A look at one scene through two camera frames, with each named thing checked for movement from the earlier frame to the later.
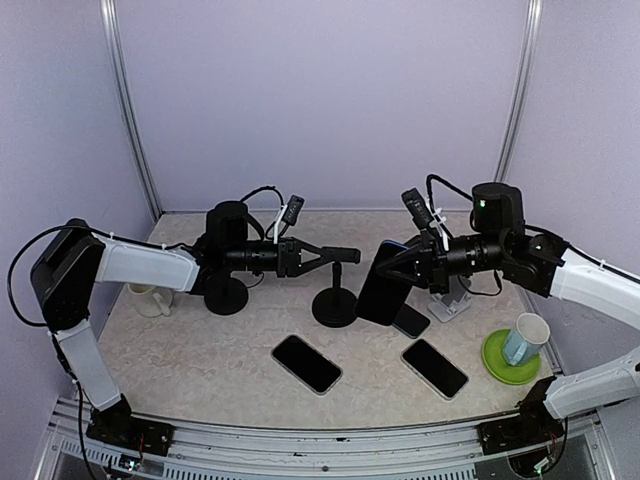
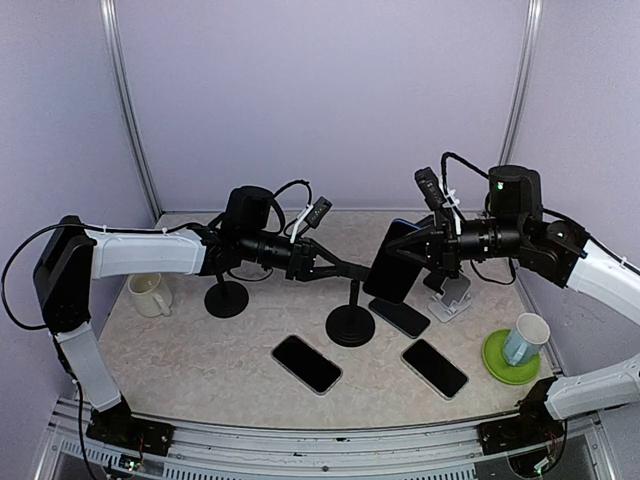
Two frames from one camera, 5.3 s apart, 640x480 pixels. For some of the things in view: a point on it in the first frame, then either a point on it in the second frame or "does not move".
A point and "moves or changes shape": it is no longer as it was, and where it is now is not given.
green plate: x=494 y=359 does not move
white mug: x=151 y=300 does not move
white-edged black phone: x=435 y=369 does not move
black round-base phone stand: x=336 y=307 to x=350 y=325
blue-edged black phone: x=383 y=295 moves or changes shape
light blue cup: x=525 y=341 does not move
